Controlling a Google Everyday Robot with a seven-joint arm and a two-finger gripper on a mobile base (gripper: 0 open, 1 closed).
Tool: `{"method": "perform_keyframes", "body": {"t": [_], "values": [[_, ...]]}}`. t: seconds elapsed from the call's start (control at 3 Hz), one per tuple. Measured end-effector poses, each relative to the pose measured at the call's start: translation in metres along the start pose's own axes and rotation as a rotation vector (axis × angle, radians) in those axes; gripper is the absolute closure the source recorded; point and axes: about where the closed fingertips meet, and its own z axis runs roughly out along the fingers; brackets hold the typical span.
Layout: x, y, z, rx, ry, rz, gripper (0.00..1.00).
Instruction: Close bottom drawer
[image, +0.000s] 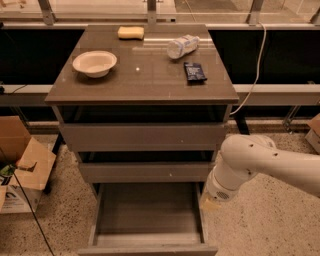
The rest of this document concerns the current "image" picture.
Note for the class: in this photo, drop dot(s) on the dark blue snack packet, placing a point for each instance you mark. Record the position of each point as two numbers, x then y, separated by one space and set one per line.
194 72

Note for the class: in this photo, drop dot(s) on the clear plastic water bottle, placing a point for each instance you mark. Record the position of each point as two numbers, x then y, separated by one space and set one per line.
181 46

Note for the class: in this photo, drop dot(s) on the white paper bowl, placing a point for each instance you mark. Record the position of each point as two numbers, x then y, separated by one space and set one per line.
94 64

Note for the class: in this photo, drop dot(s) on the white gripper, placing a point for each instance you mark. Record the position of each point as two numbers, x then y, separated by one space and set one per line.
218 191

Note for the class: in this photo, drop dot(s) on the grey drawer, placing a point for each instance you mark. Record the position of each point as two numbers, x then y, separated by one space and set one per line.
145 172
139 137
149 219

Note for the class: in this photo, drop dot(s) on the grey bottom drawer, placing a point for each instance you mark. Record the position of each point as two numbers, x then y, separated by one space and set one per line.
149 219

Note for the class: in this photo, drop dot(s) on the grey middle drawer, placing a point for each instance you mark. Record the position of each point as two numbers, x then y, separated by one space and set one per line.
145 172

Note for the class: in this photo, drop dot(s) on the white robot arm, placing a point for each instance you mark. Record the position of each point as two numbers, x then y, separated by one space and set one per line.
242 157

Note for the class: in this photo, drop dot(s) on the grey top drawer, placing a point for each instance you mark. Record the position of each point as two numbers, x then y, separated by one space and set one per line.
139 137

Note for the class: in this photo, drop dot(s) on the cardboard box right edge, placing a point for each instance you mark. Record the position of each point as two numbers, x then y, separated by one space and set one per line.
313 136

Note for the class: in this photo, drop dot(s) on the yellow sponge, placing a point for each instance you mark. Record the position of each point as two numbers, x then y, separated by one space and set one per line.
131 33

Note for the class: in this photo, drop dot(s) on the grey drawer cabinet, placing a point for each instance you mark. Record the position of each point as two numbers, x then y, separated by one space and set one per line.
145 87

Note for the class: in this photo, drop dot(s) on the open cardboard box left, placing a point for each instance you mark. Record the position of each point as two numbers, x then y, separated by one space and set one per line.
25 166

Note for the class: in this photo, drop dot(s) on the metal window railing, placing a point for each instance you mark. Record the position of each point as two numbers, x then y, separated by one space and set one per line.
273 14

